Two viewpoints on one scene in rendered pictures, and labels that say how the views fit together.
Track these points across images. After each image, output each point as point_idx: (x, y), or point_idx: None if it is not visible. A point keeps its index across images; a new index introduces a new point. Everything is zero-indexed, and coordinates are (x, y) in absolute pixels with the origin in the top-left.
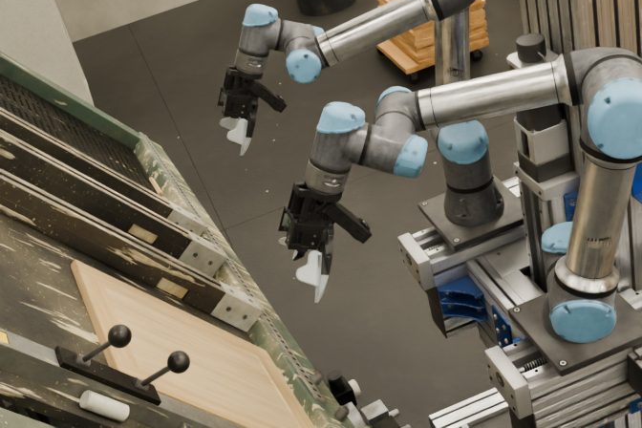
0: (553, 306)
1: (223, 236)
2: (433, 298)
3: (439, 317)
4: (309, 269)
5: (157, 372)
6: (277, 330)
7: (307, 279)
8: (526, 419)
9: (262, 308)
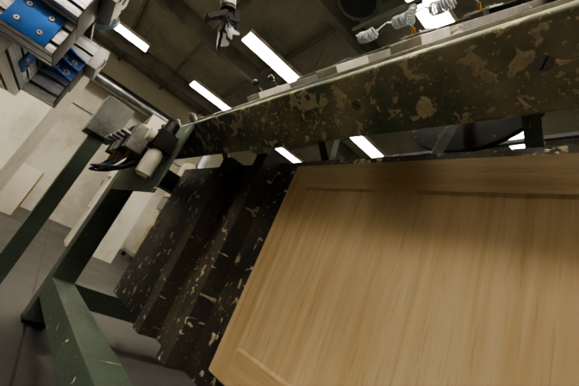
0: (118, 18)
1: (405, 56)
2: (81, 29)
3: (69, 46)
4: (224, 40)
5: (261, 89)
6: (229, 108)
7: (224, 45)
8: (75, 83)
9: (250, 102)
